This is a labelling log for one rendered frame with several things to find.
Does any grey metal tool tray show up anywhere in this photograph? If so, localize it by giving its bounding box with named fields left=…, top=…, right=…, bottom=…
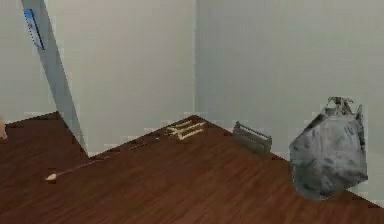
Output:
left=232, top=120, right=273, bottom=157

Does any pale tan object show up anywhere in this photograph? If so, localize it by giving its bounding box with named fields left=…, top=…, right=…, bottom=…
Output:
left=0, top=117, right=8, bottom=141

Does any grey mottled garbage bag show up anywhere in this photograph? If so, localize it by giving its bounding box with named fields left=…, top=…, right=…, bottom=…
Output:
left=288, top=96, right=369, bottom=201

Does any blue framed wall picture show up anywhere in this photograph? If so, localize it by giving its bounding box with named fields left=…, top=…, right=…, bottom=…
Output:
left=23, top=8, right=46, bottom=51

